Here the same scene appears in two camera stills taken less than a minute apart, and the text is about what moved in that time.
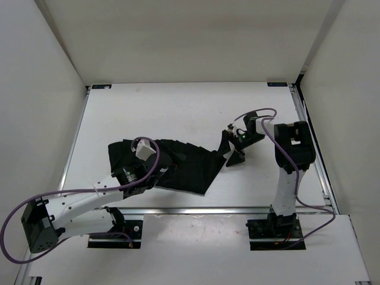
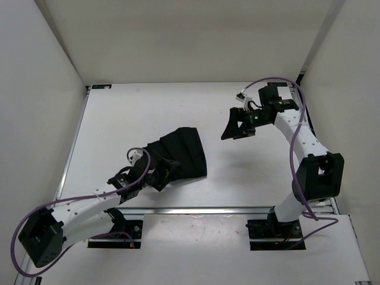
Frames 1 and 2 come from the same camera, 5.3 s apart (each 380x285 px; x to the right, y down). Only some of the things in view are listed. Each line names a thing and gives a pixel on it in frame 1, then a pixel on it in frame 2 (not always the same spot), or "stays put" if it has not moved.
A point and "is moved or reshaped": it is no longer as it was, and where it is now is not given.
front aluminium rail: x=190 y=210 stays put
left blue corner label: x=101 y=86 stays put
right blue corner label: x=276 y=84 stays put
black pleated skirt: x=194 y=169 is moved or reshaped
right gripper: x=224 y=146 → x=237 y=115
